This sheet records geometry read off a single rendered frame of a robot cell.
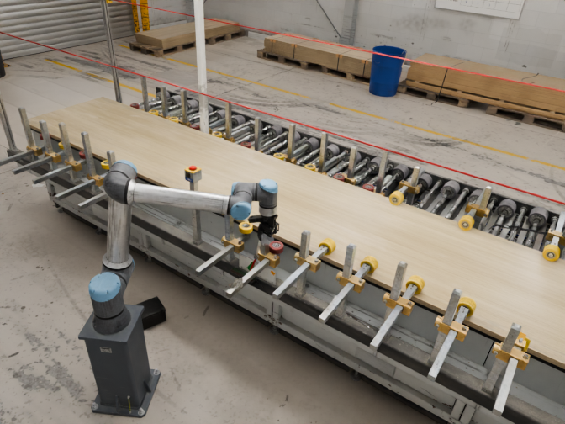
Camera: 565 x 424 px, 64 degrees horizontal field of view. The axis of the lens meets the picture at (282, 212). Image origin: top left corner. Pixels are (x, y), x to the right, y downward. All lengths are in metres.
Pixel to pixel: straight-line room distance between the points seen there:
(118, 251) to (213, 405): 1.10
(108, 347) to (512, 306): 2.03
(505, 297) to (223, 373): 1.71
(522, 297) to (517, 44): 6.78
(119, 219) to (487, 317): 1.81
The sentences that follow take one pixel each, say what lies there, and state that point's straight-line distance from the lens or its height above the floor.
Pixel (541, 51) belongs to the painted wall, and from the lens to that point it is 8.95.
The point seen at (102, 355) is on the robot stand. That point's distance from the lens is 2.68.
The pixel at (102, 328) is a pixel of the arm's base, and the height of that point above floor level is 0.64.
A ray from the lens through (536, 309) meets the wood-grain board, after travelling 2.57.
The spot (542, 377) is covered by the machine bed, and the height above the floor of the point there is 0.72.
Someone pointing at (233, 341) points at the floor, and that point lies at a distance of 3.24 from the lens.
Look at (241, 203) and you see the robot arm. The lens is 2.02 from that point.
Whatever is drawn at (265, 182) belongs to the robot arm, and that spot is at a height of 1.37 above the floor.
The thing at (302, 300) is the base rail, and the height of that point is 0.70.
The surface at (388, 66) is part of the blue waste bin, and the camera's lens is 7.77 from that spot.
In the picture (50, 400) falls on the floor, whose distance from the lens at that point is 3.18.
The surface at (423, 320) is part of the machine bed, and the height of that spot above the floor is 0.73.
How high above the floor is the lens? 2.44
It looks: 33 degrees down
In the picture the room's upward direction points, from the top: 3 degrees clockwise
